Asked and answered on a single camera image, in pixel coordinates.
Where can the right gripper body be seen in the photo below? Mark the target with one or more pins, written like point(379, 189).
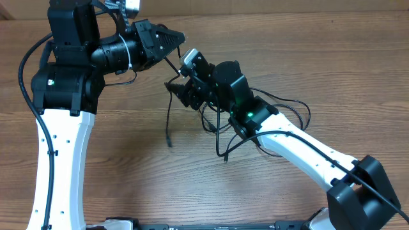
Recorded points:
point(208, 94)

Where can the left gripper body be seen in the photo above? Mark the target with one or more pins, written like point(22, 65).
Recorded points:
point(146, 53)

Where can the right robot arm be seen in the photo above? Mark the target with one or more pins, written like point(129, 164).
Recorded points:
point(359, 192)

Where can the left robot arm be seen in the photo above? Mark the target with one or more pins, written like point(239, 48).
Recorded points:
point(88, 40)

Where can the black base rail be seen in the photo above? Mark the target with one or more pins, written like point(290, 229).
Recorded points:
point(223, 226)

